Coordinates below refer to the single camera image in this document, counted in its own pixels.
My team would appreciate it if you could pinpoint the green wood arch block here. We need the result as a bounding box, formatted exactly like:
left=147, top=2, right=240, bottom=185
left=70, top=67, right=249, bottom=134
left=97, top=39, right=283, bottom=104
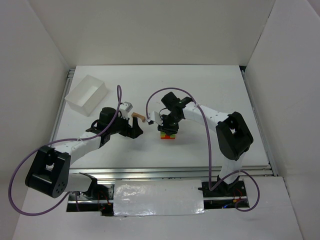
left=160, top=132, right=176, bottom=139

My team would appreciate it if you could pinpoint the red rectangular wood block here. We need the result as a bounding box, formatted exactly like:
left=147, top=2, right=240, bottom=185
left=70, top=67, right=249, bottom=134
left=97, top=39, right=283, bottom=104
left=160, top=135, right=176, bottom=140

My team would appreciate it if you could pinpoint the white plastic bin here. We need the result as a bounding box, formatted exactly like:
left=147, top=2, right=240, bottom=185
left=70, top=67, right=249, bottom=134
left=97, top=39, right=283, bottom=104
left=64, top=75, right=108, bottom=117

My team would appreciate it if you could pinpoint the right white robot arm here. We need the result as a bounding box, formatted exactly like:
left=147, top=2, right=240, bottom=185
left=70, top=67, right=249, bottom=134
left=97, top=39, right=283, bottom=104
left=158, top=92, right=254, bottom=194

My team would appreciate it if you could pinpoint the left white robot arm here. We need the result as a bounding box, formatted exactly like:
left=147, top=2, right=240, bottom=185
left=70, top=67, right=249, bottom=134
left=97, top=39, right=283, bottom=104
left=25, top=102, right=143, bottom=198

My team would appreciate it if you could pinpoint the shiny white tape sheet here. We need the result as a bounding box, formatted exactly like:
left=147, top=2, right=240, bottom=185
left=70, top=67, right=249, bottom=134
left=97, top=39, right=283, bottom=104
left=113, top=179, right=205, bottom=217

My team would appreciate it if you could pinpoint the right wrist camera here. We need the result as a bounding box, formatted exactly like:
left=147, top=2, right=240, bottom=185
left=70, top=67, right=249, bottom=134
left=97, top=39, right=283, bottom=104
left=147, top=111, right=163, bottom=126

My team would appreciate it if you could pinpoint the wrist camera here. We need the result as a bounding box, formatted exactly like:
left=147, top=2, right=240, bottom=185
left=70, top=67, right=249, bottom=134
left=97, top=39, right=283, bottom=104
left=119, top=102, right=133, bottom=116
left=147, top=111, right=163, bottom=126

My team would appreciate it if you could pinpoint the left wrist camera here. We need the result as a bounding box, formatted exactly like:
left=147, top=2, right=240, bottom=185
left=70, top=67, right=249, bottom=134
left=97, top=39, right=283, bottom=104
left=119, top=102, right=133, bottom=116

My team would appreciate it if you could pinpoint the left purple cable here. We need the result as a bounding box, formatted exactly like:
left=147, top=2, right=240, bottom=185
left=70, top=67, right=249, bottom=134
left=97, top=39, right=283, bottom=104
left=8, top=84, right=123, bottom=216

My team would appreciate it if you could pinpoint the purple cable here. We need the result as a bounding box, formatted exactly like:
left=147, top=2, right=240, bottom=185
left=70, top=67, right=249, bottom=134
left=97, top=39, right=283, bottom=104
left=8, top=84, right=123, bottom=216
left=145, top=87, right=261, bottom=212

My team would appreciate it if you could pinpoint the aluminium rail frame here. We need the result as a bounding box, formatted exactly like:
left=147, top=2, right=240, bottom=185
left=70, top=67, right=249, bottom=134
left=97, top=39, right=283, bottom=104
left=53, top=65, right=273, bottom=180

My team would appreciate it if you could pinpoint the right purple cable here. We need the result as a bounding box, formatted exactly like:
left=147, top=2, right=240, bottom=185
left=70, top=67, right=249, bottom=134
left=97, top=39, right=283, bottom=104
left=145, top=87, right=261, bottom=212

